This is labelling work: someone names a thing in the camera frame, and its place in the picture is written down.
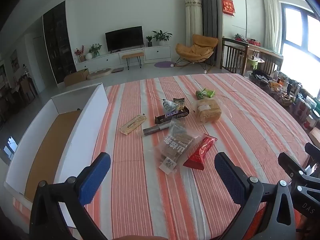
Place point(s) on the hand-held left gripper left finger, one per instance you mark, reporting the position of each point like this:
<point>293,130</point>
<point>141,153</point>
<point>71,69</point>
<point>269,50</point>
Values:
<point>95,180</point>

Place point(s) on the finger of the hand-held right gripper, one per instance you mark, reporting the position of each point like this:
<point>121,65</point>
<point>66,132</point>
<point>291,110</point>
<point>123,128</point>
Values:
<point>312,149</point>
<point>290,162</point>

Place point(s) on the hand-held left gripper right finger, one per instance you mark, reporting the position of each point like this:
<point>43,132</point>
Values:
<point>230,180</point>

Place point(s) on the red snack packet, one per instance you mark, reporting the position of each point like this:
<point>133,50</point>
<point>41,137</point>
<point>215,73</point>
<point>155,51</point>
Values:
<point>200,152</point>

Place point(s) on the white cardboard box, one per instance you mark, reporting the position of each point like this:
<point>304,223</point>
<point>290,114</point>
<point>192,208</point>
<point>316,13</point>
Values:
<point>82,130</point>

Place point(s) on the clear bag of brown biscuits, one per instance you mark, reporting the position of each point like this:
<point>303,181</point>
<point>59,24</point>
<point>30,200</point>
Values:
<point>175,147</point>

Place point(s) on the beige wafer packet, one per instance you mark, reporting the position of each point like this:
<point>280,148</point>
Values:
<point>132,124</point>

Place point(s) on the bread loaf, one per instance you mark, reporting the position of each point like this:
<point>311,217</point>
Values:
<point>207,111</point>

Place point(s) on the dark stick snack packet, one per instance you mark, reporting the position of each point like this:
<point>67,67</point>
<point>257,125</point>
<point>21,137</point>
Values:
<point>152,130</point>

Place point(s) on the brown chocolate bar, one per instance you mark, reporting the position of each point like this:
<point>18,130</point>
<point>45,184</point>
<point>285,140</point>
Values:
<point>171,115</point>

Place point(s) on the light green snack packet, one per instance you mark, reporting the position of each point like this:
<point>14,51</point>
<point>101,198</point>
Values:
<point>208,93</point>

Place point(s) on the green sausage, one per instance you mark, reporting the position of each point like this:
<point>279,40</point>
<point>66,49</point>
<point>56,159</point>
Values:
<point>199,95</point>

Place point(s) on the white triangular snack packet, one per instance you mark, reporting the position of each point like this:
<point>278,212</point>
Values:
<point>169,105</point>

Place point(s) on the orange striped tablecloth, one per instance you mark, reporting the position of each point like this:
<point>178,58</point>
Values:
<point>140,205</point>

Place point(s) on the cluttered pile of groceries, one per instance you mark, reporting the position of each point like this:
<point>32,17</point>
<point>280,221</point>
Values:
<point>287,92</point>

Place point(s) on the brown cardboard box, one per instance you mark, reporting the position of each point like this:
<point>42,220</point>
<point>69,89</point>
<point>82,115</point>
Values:
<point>75,78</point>

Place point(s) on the green stool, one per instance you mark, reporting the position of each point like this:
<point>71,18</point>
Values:
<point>253,63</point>

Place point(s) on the beige oval pet bed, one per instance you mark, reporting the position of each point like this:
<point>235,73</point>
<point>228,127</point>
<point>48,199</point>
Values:
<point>100,73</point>

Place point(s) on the wooden dining table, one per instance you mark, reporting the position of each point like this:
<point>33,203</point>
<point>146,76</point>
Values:
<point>265,51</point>

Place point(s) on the round white vase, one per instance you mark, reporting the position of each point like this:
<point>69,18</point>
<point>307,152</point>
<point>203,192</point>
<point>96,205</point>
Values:
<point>89,56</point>

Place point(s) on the large window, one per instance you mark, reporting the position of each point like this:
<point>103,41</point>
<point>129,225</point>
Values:
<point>293,25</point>

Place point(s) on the red flower arrangement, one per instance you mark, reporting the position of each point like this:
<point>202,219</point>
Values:
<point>79,52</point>

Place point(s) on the white door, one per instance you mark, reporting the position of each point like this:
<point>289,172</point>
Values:
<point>38,62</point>

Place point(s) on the wooden bench with metal legs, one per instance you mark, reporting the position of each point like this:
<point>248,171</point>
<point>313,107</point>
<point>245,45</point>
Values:
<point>132,54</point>

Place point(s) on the bushy green potted plant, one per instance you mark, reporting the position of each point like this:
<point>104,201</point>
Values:
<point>95,48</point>

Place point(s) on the white curtain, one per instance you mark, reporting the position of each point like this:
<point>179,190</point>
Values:
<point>272,22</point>

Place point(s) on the purple round floor mat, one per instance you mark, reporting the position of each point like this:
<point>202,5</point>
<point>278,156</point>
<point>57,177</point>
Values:
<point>162,64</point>

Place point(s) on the orange rocking chair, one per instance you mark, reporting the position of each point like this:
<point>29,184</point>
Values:
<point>197,45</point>

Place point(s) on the white television cabinet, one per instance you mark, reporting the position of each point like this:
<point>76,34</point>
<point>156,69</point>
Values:
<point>157,52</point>

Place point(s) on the dark display cabinet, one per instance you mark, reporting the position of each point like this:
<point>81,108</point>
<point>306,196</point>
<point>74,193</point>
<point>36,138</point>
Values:
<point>57,42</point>

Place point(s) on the black television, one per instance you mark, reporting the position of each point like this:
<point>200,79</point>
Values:
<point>123,38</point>

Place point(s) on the small plant dark pot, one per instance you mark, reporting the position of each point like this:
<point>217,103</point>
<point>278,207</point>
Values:
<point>149,41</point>

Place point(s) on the large leafy plant white pot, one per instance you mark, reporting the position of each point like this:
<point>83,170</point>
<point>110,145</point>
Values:
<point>161,36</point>

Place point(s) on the covered tower air conditioner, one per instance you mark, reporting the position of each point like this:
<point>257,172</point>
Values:
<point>193,17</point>

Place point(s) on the grey curtain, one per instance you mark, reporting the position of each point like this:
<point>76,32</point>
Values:
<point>208,5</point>

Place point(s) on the red wall hanging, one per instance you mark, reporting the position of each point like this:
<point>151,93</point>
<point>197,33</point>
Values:
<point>228,6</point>

